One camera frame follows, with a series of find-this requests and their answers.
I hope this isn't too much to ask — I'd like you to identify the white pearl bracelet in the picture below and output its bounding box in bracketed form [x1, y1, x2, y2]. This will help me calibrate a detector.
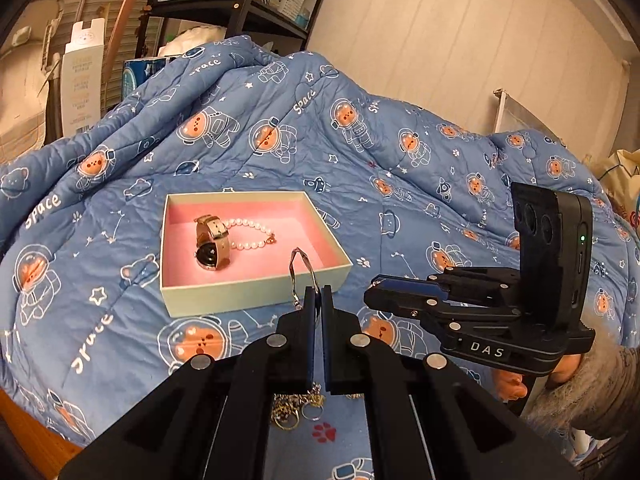
[223, 218, 278, 252]

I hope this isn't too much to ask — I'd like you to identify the beige strap wristwatch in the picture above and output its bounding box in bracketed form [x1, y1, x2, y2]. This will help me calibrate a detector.
[194, 214, 231, 271]

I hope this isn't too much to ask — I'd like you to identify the pink lined jewelry box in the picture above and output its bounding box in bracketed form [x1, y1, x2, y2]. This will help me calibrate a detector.
[160, 191, 352, 318]

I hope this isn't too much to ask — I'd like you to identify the right human hand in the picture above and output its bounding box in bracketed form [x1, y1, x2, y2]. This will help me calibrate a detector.
[491, 354, 582, 402]

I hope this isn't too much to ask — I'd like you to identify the blue space bear quilt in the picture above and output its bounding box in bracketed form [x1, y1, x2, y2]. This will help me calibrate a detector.
[0, 34, 640, 480]

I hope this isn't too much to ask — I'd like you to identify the blue tissue pack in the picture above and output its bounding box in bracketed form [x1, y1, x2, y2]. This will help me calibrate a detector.
[122, 56, 174, 99]

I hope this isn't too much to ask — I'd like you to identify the white cardboard product box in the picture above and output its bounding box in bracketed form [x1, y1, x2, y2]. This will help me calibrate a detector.
[61, 18, 105, 136]

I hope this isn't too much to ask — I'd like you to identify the louvered wardrobe door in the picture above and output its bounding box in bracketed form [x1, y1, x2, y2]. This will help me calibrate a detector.
[0, 0, 166, 162]

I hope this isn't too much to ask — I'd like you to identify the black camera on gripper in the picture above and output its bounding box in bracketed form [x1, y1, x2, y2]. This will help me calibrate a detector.
[511, 183, 592, 330]

